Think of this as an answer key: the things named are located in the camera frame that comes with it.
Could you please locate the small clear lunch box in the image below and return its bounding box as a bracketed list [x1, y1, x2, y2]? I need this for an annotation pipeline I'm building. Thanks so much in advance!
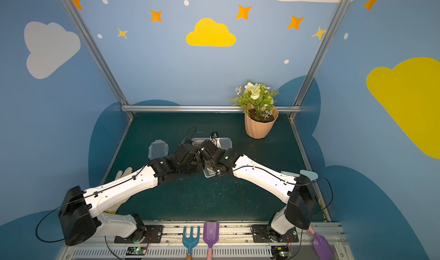
[203, 163, 221, 178]

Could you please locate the small lunch box lid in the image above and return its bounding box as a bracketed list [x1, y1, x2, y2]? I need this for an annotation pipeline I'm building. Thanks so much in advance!
[148, 140, 169, 160]

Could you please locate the large clear lunch box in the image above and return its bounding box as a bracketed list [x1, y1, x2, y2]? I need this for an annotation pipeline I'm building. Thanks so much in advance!
[191, 137, 233, 150]

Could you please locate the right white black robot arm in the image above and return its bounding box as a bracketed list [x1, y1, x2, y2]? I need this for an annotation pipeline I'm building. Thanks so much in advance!
[192, 138, 319, 237]

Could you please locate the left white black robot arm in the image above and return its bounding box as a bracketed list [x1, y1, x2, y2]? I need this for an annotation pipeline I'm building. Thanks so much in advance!
[58, 143, 212, 246]

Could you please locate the terracotta flower pot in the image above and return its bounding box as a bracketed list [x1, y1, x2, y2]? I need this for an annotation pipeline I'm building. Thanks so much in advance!
[244, 107, 278, 139]

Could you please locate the white work glove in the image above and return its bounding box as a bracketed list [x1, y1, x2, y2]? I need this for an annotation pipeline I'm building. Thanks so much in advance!
[104, 167, 133, 214]

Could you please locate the green artificial plant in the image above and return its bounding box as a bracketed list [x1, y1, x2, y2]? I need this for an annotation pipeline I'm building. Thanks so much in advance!
[230, 81, 280, 123]

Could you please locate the purple garden shovel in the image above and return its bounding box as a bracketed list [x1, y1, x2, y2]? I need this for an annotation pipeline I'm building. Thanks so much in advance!
[203, 222, 220, 260]

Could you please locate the teal garden rake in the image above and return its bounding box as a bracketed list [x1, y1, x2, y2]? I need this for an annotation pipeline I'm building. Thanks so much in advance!
[182, 226, 200, 260]

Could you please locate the mint green small trowel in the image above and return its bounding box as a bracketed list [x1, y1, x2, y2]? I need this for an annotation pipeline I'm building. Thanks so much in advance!
[281, 169, 319, 181]

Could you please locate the left controller board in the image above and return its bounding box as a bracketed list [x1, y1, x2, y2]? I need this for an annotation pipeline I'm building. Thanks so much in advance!
[126, 247, 147, 256]

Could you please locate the controller board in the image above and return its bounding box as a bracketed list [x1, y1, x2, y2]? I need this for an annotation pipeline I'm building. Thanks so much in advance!
[126, 247, 147, 256]
[271, 246, 291, 260]

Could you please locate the right controller board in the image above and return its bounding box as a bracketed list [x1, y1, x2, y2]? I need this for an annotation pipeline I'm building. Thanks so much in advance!
[271, 246, 291, 260]

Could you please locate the aluminium frame rail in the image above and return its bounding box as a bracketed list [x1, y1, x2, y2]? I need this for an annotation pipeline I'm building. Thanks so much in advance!
[121, 105, 302, 114]

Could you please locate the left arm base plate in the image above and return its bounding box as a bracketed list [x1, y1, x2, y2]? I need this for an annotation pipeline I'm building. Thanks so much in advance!
[114, 225, 164, 244]

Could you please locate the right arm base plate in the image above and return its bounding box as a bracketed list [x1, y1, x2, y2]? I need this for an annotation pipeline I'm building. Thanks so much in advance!
[250, 224, 299, 243]

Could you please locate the purple scoop pink handle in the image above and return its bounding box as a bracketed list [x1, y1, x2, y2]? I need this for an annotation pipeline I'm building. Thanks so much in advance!
[308, 226, 335, 260]

